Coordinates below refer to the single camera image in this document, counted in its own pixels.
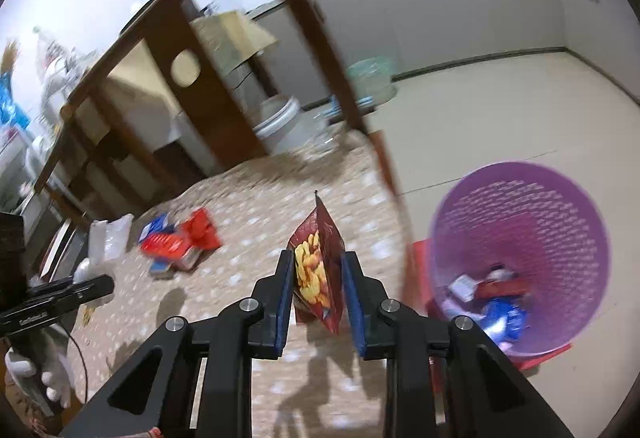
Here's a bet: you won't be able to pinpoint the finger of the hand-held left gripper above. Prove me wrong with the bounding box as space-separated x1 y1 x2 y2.
30 274 115 306

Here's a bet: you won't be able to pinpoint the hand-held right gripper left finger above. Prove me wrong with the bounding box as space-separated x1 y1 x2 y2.
57 250 296 438

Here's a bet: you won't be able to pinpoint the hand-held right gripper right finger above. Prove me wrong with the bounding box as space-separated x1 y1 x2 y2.
340 250 576 438

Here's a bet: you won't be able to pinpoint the dark red snack packet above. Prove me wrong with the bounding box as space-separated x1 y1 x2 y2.
287 190 347 335

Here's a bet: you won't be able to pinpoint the red cardboard box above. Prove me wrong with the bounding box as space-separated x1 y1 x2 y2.
141 234 191 259

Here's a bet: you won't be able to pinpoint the blue toothpaste box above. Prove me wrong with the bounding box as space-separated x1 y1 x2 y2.
139 213 176 241

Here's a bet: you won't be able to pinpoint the small white box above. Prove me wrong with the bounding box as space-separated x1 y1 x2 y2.
446 274 478 303

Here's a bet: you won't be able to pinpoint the blue crinkled foil packet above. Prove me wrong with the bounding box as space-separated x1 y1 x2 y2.
480 297 530 344

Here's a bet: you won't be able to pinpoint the dark red box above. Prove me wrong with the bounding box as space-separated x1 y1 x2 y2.
475 279 528 299

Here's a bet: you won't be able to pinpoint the purple plastic basket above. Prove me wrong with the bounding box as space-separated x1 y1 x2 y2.
427 161 612 359

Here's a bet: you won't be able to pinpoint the person's left hand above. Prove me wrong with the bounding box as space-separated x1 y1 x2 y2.
5 325 71 409

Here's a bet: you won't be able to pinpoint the clear plastic wrapper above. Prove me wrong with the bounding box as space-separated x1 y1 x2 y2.
89 213 136 269

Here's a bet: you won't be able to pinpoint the black silver appliance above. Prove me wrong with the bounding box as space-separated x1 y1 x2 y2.
0 212 88 291

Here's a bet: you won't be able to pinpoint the beige quilted heart-print blanket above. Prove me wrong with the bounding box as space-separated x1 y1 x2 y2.
65 130 406 438

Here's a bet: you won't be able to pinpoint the white plastic bucket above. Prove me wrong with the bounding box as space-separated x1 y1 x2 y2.
252 95 303 156

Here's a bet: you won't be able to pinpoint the blue flat mop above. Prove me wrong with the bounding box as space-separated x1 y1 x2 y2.
322 95 378 119

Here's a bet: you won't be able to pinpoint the white storage shelf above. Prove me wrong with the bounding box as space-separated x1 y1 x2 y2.
0 25 101 213

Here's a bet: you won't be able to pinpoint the clear bin with green bag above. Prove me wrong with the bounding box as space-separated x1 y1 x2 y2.
347 56 397 101

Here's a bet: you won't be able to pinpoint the dark wooden chair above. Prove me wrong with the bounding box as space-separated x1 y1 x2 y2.
37 0 406 229

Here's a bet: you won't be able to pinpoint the open cardboard box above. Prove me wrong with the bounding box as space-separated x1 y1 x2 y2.
192 10 278 73

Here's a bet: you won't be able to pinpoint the grey kitchen cabinets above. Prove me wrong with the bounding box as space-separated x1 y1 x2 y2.
250 0 631 113

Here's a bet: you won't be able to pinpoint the black cable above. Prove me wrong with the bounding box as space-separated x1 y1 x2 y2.
62 328 92 406

